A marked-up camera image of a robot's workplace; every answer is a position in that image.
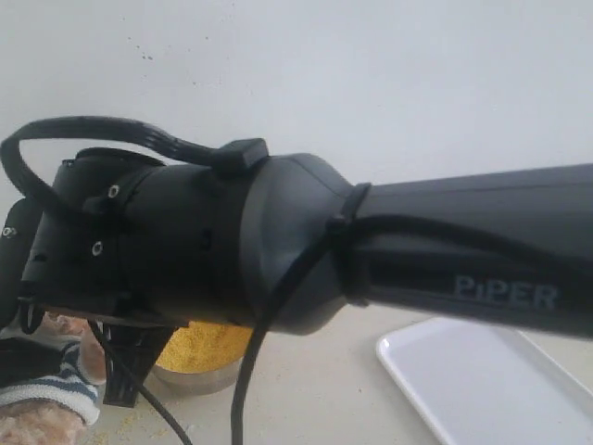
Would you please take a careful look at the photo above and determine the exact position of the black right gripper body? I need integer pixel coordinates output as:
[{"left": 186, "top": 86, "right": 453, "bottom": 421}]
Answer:
[{"left": 18, "top": 297, "right": 181, "bottom": 334}]

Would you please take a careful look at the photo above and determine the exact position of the brown teddy bear striped shirt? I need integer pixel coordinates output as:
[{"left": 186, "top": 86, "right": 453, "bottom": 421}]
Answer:
[{"left": 1, "top": 324, "right": 107, "bottom": 444}]

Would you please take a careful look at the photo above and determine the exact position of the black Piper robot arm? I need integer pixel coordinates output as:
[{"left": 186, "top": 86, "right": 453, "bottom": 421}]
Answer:
[{"left": 1, "top": 147, "right": 592, "bottom": 377}]

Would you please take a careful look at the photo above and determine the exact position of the steel bowl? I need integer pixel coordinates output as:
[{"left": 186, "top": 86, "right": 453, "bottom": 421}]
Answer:
[{"left": 152, "top": 359, "right": 242, "bottom": 397}]

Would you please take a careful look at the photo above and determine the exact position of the yellow millet grain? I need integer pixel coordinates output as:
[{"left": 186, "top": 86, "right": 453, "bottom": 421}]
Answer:
[{"left": 157, "top": 322, "right": 252, "bottom": 374}]

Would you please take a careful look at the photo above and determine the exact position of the white rectangular plastic tray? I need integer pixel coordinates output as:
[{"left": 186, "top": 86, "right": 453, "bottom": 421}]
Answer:
[{"left": 376, "top": 318, "right": 592, "bottom": 444}]

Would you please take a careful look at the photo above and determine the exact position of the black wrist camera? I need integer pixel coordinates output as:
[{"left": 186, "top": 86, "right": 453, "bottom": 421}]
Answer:
[{"left": 1, "top": 198, "right": 44, "bottom": 335}]

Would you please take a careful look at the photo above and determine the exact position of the black cable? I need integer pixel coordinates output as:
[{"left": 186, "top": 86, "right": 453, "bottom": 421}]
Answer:
[{"left": 0, "top": 116, "right": 593, "bottom": 445}]

